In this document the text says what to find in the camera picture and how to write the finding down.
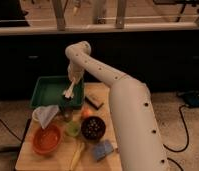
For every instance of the clear measuring cup with cloth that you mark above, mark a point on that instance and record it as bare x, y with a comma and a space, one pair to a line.
45, 114

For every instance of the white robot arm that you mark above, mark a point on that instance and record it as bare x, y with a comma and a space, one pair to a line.
137, 134

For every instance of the yellow banana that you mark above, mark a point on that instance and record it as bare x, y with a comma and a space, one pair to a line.
77, 155

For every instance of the dark blue device on floor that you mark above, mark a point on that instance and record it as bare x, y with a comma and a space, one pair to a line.
191, 99

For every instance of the orange plastic bowl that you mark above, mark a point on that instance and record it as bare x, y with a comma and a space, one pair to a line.
46, 141

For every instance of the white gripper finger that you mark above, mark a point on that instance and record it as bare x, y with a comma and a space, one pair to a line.
70, 90
64, 93

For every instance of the green plastic tray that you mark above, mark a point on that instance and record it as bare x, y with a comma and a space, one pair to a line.
49, 91

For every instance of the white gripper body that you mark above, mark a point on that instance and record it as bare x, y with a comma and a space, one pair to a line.
75, 72

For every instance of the orange fruit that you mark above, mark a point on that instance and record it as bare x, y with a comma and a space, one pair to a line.
86, 112

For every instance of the dark bowl with beads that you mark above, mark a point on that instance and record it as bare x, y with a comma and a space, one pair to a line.
93, 128

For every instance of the blue sponge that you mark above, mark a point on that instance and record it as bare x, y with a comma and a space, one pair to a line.
102, 149

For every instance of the small green cup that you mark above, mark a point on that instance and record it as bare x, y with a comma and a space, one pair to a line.
73, 128

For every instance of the small dark jar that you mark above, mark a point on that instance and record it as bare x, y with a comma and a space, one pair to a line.
67, 114

